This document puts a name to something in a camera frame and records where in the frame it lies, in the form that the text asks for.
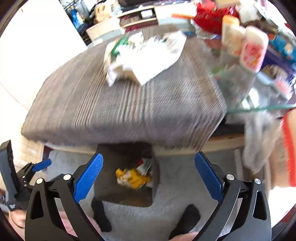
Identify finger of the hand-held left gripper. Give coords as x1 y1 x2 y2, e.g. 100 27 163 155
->
22 159 52 183

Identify white flattened medicine box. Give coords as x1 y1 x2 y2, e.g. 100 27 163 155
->
105 31 187 86

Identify blue hanging bag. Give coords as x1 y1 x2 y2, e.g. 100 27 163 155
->
70 8 84 29

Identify cream grey TV cabinet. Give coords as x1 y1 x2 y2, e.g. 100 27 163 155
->
117 3 197 28

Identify dark grey bin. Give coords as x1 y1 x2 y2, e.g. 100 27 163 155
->
94 144 160 208

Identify person's leg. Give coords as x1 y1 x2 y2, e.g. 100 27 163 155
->
176 232 197 241
55 205 102 241

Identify yellow capped white bottle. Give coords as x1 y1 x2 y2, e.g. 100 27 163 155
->
221 15 240 47

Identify red plastic basket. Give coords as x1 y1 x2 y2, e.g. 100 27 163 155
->
193 2 240 35

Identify white bottle yellow label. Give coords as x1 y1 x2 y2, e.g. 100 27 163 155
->
228 24 245 57

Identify person's left leg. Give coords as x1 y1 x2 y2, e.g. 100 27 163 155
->
55 205 102 241

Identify person's left foot black sock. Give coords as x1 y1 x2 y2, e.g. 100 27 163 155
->
91 199 112 232

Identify white bottle pink label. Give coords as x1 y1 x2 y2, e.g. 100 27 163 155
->
239 25 269 73

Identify person's left hand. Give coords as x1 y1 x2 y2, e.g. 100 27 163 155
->
9 209 25 235

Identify person's right leg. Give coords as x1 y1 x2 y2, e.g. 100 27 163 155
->
176 232 197 241

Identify white fluffy rug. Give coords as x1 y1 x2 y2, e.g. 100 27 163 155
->
44 151 273 241

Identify orange handled toy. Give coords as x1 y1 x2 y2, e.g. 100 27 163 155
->
171 13 193 20

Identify yellow wrapper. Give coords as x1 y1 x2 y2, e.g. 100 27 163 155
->
116 168 152 190

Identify grey hanging cloth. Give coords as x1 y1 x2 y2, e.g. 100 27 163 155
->
242 111 284 174

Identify blue cookie tin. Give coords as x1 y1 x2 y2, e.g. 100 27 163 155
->
261 46 296 78

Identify grey plaid tablecloth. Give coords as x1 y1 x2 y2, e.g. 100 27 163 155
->
21 27 228 151

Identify yellow plush toy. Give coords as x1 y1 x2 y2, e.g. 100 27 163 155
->
95 3 112 22

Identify green white small box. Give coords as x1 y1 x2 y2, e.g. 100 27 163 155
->
110 37 130 62

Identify person's right foot black sock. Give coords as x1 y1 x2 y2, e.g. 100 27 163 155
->
169 204 201 240

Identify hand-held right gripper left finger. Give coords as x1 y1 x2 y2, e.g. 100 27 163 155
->
24 153 104 241

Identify blue snack bag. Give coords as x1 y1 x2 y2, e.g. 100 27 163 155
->
268 32 296 58

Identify person's foot black sock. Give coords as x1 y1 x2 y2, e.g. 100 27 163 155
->
169 204 201 240
91 199 112 232

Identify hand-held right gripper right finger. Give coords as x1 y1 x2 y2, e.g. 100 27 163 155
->
195 152 272 241

